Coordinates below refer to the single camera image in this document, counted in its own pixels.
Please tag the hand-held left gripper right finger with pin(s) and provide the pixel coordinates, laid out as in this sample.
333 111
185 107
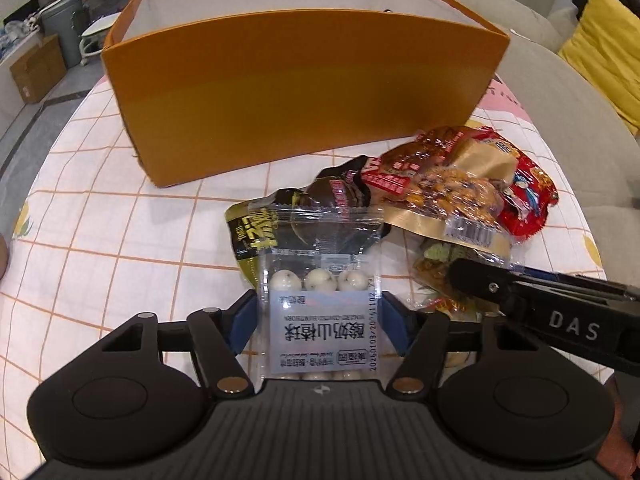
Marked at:
395 320

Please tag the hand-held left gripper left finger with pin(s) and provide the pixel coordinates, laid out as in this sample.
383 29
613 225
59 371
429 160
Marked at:
243 317

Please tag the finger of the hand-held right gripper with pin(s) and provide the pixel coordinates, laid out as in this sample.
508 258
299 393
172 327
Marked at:
475 280
575 280

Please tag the green snack packet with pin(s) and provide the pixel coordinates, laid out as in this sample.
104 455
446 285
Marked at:
435 270

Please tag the clear packet of white balls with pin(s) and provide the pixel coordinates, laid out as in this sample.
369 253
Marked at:
320 310

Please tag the black and yellow snack packet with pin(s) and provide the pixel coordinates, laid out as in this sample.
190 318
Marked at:
245 235

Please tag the gold snack packet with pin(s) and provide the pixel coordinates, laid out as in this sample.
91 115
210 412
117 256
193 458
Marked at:
450 200

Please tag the red brown snack packet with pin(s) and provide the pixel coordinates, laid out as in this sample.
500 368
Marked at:
410 160

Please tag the orange cardboard storage box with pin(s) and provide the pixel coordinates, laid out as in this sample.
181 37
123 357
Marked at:
300 85

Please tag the beige sofa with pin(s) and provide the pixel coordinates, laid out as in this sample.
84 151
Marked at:
565 135

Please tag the checkered fruit print tablecloth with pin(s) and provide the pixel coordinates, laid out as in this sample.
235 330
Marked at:
125 210

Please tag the yellow pillow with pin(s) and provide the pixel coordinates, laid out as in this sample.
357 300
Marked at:
610 50

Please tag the dark cloth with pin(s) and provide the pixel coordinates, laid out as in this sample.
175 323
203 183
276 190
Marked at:
587 5

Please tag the brown cardboard box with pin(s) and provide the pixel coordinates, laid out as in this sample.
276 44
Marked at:
37 70

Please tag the white round stool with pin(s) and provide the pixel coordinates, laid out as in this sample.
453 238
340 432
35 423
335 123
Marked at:
97 30

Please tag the grey trash bin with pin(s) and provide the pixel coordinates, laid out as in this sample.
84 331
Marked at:
62 30

